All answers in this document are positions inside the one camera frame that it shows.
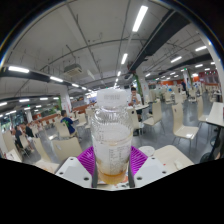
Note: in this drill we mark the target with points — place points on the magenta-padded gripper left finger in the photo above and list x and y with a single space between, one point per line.
85 161

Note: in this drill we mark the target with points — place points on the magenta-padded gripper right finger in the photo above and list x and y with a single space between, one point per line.
138 160

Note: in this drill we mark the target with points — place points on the clear white-capped drink bottle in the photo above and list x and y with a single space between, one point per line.
111 140

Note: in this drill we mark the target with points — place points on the beige cafeteria chairs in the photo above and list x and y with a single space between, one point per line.
66 148

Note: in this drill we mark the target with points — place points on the person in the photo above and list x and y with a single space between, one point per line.
28 130
68 123
135 98
17 133

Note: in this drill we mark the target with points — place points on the white table with black leg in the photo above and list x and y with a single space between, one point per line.
216 115

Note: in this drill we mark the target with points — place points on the ceiling air conditioner unit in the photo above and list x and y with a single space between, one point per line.
72 70

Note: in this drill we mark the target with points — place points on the ceiling strip lights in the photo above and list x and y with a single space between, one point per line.
140 18

